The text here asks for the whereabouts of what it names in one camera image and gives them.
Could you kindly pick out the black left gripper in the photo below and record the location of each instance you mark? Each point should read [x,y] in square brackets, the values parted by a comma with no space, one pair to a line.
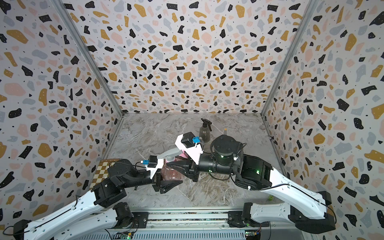
[162,185]

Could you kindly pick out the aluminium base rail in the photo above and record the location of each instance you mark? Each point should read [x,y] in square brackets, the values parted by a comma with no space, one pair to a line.
[181,224]

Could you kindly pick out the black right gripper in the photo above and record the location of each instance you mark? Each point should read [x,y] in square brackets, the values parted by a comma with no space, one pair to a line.
[193,169]

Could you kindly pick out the wooden chessboard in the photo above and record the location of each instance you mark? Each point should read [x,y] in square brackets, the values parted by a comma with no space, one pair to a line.
[101,172]

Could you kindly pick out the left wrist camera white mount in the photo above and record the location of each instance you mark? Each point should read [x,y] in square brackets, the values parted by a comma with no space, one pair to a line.
[153,164]

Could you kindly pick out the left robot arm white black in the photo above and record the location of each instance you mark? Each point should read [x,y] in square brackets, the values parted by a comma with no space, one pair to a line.
[100,208]

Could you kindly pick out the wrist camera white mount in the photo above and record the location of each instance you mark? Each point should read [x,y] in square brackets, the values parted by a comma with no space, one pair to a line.
[153,164]
[191,145]

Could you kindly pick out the aluminium corner post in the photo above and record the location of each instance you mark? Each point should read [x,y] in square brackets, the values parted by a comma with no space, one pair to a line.
[65,16]
[291,52]

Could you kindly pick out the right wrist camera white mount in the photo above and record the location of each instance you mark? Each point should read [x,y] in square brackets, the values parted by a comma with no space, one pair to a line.
[191,145]

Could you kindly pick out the smoky grey spray bottle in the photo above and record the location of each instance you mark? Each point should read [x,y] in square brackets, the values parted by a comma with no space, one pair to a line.
[205,133]

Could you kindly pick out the aluminium corner post left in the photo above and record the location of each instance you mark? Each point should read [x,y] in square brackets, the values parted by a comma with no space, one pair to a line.
[65,16]

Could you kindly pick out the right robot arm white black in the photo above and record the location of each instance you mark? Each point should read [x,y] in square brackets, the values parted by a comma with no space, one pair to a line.
[306,209]

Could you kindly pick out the aluminium corner post right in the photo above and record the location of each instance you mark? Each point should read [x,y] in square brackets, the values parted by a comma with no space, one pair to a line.
[291,52]

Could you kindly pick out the pink spray nozzle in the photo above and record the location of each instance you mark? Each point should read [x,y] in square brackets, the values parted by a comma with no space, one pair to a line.
[169,156]

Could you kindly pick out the pink spray bottle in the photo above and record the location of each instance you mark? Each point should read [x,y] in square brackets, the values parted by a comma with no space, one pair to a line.
[169,174]

